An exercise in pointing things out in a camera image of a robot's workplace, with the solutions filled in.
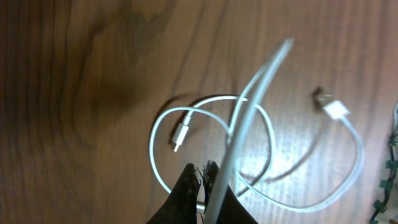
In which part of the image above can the white USB cable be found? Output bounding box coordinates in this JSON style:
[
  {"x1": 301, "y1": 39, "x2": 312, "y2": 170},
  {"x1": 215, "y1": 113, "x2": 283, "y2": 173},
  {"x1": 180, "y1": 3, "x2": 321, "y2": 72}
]
[{"x1": 148, "y1": 37, "x2": 366, "y2": 224}]

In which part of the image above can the green LED strip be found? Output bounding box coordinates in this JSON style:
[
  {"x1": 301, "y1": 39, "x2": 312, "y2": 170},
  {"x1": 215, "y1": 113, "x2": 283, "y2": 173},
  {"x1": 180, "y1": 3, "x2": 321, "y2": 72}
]
[{"x1": 368, "y1": 103, "x2": 397, "y2": 224}]

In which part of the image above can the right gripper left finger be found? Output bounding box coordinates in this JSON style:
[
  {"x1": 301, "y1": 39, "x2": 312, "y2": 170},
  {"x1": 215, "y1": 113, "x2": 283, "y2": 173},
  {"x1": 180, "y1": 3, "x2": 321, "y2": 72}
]
[{"x1": 147, "y1": 163, "x2": 200, "y2": 224}]

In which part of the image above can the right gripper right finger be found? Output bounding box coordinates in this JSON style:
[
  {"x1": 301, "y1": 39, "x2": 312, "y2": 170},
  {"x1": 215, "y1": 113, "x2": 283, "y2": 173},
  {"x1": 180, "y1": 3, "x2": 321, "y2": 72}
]
[{"x1": 202, "y1": 161, "x2": 257, "y2": 224}]

